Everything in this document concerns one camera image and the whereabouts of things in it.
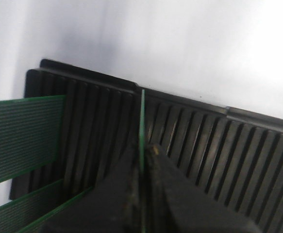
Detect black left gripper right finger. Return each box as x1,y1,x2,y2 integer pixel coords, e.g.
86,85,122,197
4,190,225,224
145,144,259,233

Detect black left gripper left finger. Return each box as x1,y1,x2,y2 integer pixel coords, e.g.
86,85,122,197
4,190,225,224
40,145,138,233

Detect green perforated circuit board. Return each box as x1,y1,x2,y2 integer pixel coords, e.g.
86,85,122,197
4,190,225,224
139,89,147,233

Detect black slotted board rack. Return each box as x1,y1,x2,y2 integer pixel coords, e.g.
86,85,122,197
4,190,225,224
10,59,283,233

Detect green circuit board second row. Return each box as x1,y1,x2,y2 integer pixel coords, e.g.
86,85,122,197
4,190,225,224
18,187,93,233

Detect green circuit board far left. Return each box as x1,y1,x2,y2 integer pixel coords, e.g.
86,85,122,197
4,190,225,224
0,180,63,233

